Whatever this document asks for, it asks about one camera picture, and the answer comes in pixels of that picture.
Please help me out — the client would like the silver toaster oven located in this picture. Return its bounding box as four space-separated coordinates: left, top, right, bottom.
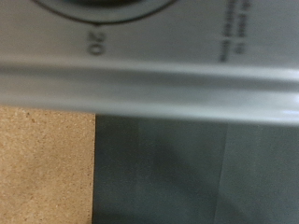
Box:
0 0 299 126

